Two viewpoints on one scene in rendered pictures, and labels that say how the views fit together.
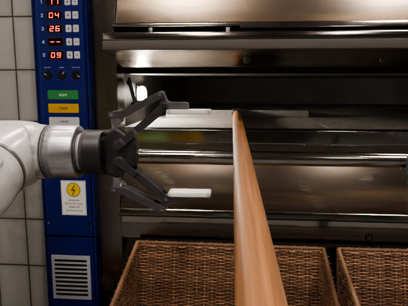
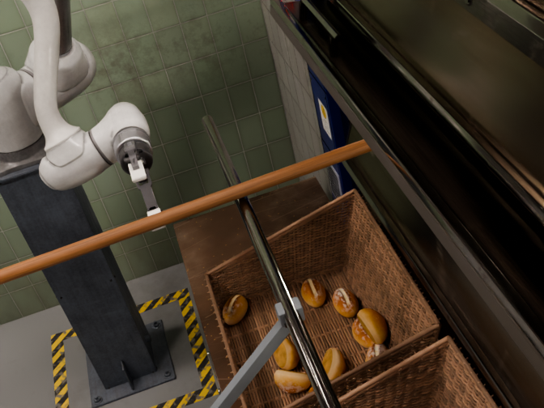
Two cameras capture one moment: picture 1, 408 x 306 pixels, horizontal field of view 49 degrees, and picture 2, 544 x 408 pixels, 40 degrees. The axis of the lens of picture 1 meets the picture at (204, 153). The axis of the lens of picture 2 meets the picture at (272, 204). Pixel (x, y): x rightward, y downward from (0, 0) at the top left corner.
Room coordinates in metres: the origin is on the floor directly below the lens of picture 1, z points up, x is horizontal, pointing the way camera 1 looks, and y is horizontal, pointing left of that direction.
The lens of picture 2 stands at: (0.70, -1.35, 2.14)
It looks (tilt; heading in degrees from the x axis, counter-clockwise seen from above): 38 degrees down; 78
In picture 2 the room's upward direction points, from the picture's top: 14 degrees counter-clockwise
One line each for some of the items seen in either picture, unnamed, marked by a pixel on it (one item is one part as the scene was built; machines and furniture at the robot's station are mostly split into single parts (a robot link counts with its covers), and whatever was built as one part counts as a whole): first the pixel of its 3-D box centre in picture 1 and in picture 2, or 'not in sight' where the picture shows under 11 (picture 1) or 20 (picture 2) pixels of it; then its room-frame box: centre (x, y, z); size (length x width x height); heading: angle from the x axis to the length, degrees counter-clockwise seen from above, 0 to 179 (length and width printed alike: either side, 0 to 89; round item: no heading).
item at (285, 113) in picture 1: (236, 110); not in sight; (1.92, -0.14, 1.20); 0.55 x 0.36 x 0.03; 86
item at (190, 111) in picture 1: (189, 111); (137, 171); (0.73, 0.02, 1.27); 0.07 x 0.03 x 0.01; 86
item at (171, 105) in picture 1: (173, 100); (133, 158); (0.73, 0.05, 1.29); 0.05 x 0.01 x 0.03; 86
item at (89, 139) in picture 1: (110, 152); (138, 164); (0.74, 0.16, 1.20); 0.09 x 0.07 x 0.08; 86
